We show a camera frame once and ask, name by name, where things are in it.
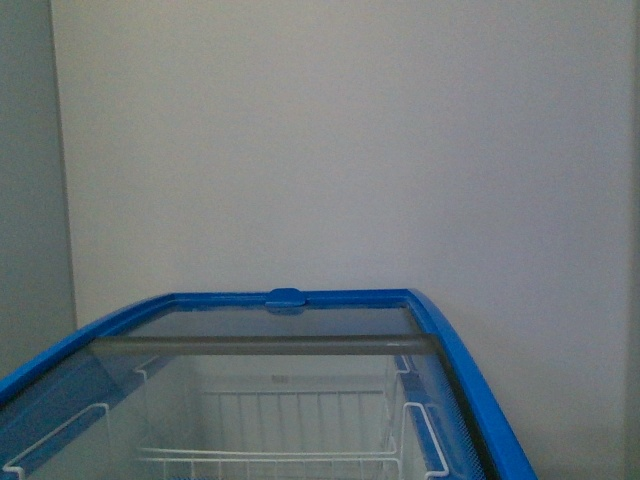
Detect white wire freezer basket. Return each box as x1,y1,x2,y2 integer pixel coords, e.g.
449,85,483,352
1,354,453,479

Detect glass sliding freezer lid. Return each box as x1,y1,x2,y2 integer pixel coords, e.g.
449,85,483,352
0,306,484,480

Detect white chest freezer blue trim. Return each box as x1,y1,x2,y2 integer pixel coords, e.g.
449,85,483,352
0,286,539,480

